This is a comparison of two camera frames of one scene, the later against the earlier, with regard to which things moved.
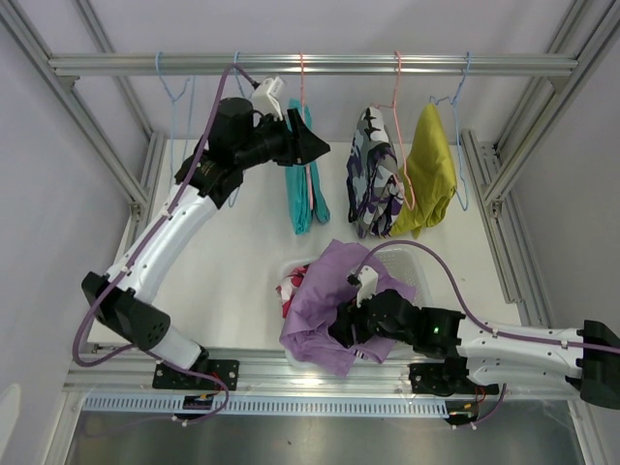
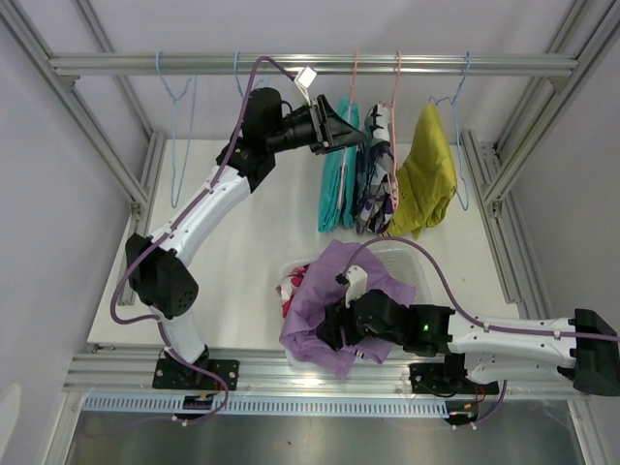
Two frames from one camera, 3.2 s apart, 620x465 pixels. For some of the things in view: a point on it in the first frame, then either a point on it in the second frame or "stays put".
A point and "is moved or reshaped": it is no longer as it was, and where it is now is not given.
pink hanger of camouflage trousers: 412,206 is moved or reshaped
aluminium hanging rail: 314,66 stays put
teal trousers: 305,192 → 338,171
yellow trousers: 428,179 stays put
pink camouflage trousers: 290,286 stays put
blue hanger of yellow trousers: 461,86 stays put
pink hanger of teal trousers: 303,110 → 346,163
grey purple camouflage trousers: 375,194 stays put
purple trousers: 320,291 stays put
